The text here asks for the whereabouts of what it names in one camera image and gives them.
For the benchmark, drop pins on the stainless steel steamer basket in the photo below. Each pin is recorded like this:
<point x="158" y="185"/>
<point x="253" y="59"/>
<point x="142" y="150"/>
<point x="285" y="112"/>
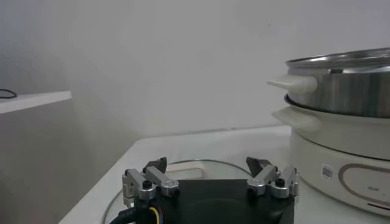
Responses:
<point x="350" y="91"/>

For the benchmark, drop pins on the white folding side table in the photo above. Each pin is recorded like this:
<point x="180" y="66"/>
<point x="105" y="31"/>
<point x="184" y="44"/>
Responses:
<point x="36" y="102"/>

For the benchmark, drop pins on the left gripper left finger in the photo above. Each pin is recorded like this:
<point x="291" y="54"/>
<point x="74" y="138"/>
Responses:
<point x="143" y="185"/>

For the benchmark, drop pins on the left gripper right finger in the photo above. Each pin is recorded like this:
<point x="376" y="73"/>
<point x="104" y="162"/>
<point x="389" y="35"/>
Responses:
<point x="274" y="179"/>

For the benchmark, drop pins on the cream electric cooking pot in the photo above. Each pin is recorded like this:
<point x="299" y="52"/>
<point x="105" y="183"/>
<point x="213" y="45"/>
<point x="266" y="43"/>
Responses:
<point x="335" y="143"/>

